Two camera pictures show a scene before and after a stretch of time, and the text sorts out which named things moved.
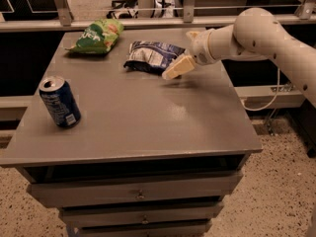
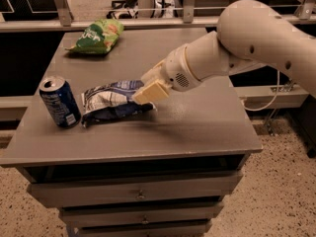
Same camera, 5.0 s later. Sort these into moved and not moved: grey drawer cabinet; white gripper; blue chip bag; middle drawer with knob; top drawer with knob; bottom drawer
Moved: white gripper; blue chip bag
Not moved: bottom drawer; grey drawer cabinet; middle drawer with knob; top drawer with knob
